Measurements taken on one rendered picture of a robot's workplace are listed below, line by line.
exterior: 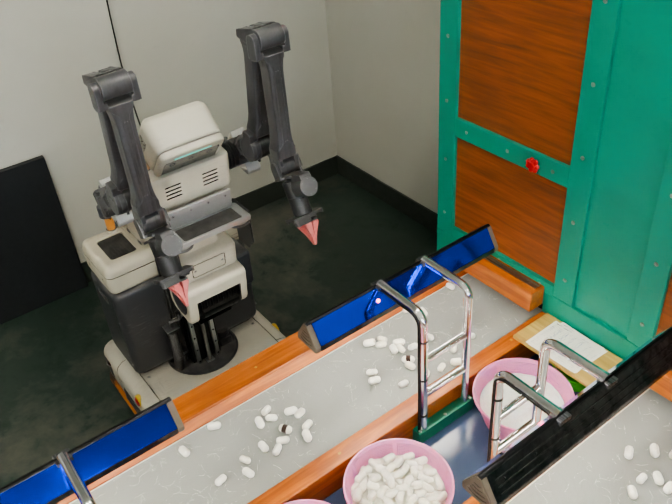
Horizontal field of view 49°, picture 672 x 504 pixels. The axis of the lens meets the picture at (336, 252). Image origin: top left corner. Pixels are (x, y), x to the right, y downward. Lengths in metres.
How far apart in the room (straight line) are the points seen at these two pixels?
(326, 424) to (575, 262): 0.81
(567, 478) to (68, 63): 2.66
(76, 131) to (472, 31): 2.10
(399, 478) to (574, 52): 1.12
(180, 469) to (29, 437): 1.39
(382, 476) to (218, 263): 0.94
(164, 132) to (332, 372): 0.83
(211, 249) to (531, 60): 1.15
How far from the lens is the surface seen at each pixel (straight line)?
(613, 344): 2.19
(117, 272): 2.61
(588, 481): 1.93
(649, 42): 1.78
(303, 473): 1.88
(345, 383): 2.10
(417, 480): 1.90
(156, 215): 1.98
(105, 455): 1.61
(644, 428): 2.07
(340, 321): 1.77
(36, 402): 3.42
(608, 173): 1.95
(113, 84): 1.81
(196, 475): 1.96
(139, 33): 3.63
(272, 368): 2.13
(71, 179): 3.72
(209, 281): 2.43
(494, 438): 1.76
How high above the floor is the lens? 2.25
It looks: 36 degrees down
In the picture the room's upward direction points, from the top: 5 degrees counter-clockwise
